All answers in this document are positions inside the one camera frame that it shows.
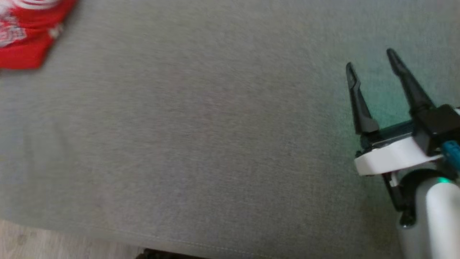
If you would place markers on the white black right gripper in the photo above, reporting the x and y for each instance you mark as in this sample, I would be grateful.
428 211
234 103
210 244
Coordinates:
391 156

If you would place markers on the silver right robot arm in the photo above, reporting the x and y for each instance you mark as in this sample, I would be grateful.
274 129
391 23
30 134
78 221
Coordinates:
438 223

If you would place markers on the red white polo shirt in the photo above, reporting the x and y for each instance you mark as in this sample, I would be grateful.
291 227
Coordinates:
32 39

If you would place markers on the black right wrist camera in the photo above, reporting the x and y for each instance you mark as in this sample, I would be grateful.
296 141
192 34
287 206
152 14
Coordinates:
438 124

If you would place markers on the grey fabric sofa seat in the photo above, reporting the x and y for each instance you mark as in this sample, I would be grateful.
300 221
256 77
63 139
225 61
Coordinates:
201 136

